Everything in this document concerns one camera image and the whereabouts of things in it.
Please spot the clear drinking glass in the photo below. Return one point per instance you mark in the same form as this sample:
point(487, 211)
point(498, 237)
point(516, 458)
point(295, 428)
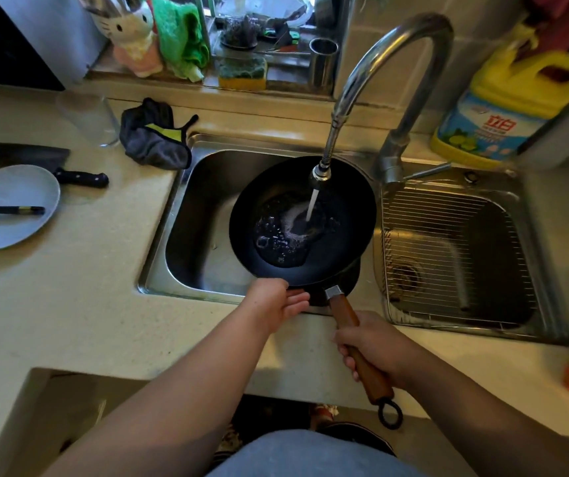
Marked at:
point(90, 119)

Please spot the person's right thumb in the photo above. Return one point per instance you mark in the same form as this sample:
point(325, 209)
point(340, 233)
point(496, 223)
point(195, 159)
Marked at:
point(350, 334)

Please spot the dark grey cloth yellow patch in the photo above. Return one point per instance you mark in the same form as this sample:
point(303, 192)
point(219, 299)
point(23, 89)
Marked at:
point(150, 143)

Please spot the person's left forearm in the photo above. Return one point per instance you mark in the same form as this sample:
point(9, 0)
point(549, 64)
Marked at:
point(175, 402)

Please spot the black chopstick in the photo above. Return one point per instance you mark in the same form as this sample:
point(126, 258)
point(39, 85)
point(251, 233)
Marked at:
point(11, 210)

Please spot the red cloth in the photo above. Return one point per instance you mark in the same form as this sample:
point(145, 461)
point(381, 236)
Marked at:
point(562, 19)

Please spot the stainless steel double sink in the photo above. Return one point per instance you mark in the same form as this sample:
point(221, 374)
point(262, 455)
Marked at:
point(195, 243)

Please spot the curved steel kitchen faucet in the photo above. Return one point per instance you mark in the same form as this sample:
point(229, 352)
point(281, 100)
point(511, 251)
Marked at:
point(398, 39)

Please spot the yellow green sponge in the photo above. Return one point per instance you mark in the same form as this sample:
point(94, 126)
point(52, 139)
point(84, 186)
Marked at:
point(242, 76)

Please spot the white cat figurine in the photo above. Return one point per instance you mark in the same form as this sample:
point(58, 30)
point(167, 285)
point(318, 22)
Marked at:
point(133, 34)

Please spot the person's left fingers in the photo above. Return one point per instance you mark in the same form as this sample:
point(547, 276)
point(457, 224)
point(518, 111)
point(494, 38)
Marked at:
point(298, 302)

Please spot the person's patterned slipper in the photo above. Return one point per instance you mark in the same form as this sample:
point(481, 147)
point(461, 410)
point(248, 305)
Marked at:
point(229, 442)
point(323, 416)

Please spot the dark scouring pad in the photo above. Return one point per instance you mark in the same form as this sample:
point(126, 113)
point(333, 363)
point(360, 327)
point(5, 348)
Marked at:
point(239, 32)

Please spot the grey round plate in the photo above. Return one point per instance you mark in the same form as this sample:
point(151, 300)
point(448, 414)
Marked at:
point(11, 188)

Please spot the yellow dish detergent bottle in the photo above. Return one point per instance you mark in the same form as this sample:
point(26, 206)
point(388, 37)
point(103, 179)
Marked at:
point(517, 89)

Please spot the person's left hand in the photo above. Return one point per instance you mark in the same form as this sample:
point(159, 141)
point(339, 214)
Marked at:
point(267, 302)

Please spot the person's right forearm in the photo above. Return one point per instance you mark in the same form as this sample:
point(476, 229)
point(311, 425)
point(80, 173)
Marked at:
point(473, 422)

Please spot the steel cup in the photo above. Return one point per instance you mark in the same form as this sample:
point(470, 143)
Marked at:
point(323, 64)

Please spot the green cloth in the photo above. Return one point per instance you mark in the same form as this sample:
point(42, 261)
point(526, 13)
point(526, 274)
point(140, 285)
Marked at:
point(180, 34)

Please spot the person's right hand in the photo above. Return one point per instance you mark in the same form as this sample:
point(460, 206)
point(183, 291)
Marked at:
point(388, 347)

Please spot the person's grey clothing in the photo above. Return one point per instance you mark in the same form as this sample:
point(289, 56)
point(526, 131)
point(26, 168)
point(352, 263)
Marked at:
point(309, 457)

